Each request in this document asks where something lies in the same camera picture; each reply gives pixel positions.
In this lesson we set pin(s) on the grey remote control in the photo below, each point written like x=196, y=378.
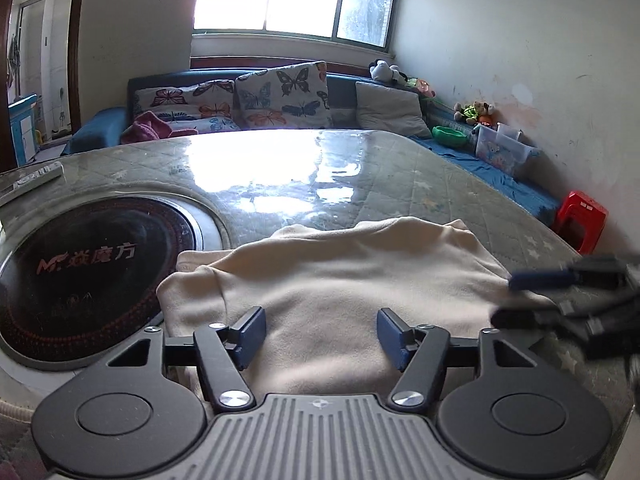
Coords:
x=27, y=184

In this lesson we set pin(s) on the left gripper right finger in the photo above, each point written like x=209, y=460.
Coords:
x=498, y=406

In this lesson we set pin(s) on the butterfly pillow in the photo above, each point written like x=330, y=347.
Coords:
x=206, y=107
x=294, y=97

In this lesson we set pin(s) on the panda plush toy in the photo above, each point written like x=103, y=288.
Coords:
x=383, y=72

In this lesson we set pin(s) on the small plush toys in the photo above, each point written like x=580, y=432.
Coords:
x=475, y=113

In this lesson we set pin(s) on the butterfly pillow left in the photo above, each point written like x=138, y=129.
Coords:
x=206, y=107

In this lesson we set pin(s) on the grey cushion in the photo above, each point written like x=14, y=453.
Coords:
x=389, y=109

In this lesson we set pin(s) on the black round induction cooktop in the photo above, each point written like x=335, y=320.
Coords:
x=86, y=280

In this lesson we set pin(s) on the butterfly pillow right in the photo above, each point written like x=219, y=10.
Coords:
x=294, y=97

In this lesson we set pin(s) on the cream sweatshirt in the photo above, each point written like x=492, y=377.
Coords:
x=321, y=291

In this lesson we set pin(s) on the clear plastic storage box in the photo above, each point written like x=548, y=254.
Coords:
x=503, y=152

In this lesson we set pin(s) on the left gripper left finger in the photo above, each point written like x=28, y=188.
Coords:
x=141, y=407

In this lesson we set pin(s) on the magenta cloth on sofa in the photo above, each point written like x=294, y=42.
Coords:
x=148, y=127

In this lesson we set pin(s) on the red plastic stool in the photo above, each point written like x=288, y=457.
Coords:
x=580, y=221

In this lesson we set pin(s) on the blue cabinet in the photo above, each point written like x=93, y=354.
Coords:
x=23, y=129

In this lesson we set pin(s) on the green bowl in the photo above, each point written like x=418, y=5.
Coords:
x=452, y=137

